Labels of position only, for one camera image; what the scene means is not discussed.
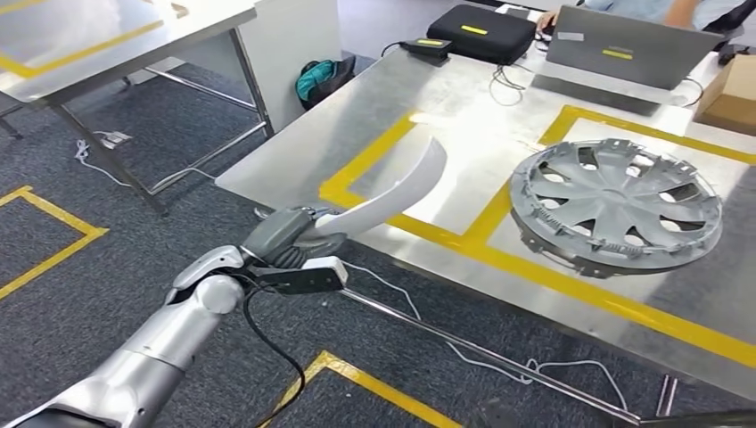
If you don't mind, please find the steel table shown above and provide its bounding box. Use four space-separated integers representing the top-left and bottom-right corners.
0 0 276 218

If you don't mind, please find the grey laptop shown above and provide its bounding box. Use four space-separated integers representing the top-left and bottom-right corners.
530 4 727 117

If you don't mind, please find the white partition panel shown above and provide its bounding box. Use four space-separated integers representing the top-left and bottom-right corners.
238 0 344 135

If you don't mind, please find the steel workbench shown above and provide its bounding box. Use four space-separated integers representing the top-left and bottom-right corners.
215 35 756 428

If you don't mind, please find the thin black cable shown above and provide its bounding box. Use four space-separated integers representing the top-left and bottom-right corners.
488 62 534 108

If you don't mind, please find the person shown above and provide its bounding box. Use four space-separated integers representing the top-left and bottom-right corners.
533 0 756 34

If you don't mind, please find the yellow tape rectangle outline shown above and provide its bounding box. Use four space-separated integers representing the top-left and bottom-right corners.
317 104 756 371
0 19 166 80

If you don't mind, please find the black power adapter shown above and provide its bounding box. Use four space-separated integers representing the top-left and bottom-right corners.
398 37 456 61

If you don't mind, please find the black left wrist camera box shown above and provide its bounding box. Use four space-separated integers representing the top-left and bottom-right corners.
246 255 350 297

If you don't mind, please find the teal and black bag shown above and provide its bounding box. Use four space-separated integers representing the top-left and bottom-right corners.
294 55 359 112

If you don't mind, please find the black zip case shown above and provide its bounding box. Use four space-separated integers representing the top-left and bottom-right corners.
425 4 538 67

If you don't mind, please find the yellow tape square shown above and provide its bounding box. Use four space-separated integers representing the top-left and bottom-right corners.
259 350 463 428
0 185 111 303

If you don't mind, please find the grey socket box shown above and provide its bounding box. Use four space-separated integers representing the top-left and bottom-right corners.
95 130 135 150

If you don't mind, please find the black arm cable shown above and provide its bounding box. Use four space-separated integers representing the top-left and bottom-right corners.
241 285 308 428

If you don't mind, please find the grey wheel hubcap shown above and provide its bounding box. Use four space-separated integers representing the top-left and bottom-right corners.
508 137 726 279

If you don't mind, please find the white curved car part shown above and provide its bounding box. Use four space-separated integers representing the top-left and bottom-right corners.
313 136 448 241

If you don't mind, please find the brown cardboard box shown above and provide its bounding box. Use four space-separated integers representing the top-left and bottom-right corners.
691 53 756 137

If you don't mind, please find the white power cable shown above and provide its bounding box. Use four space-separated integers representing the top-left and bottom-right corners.
341 259 631 416
73 137 218 192

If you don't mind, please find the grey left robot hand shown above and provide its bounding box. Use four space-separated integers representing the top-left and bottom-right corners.
241 205 349 270

